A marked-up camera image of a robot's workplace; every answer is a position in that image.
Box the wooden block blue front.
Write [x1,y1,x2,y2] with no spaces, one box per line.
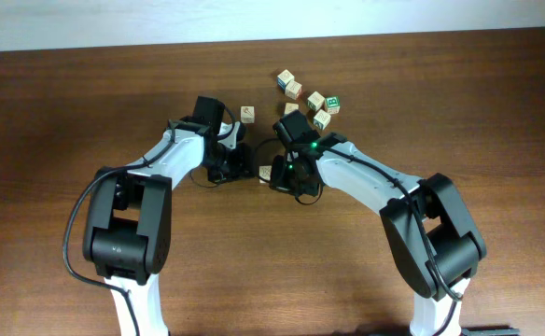
[284,103,300,115]

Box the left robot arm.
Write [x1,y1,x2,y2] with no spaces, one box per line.
[80,96,251,335]

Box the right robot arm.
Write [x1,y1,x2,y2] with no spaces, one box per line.
[269,111,487,335]

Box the lone wooden block red drawing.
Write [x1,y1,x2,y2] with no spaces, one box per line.
[240,105,255,124]

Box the wooden block red letter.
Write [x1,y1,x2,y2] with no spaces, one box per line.
[285,80,302,100]

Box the wooden block shell drawing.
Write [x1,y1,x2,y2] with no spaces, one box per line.
[259,165,272,183]

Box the wooden block teal letter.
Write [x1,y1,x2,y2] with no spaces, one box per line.
[313,109,331,131]

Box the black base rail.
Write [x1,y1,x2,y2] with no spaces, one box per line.
[461,327,521,336]

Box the green letter B block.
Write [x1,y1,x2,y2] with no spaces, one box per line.
[324,96,341,115]

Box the wooden block green side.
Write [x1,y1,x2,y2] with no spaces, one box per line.
[306,91,325,112]

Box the wooden block blue side top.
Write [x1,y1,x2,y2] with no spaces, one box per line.
[276,69,295,91]

